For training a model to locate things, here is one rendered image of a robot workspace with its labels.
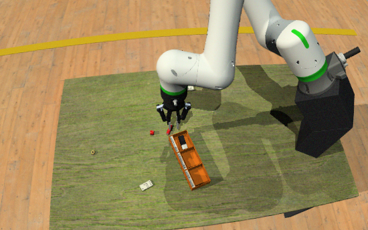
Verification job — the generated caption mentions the orange three-compartment bin rack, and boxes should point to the orange three-compartment bin rack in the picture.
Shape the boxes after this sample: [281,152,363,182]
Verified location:
[169,130,211,191]

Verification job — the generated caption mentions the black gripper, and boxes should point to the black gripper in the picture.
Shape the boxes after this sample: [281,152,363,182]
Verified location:
[157,100,191,130]

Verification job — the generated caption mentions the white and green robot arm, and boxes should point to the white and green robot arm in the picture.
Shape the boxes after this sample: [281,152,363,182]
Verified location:
[157,0,361,106]

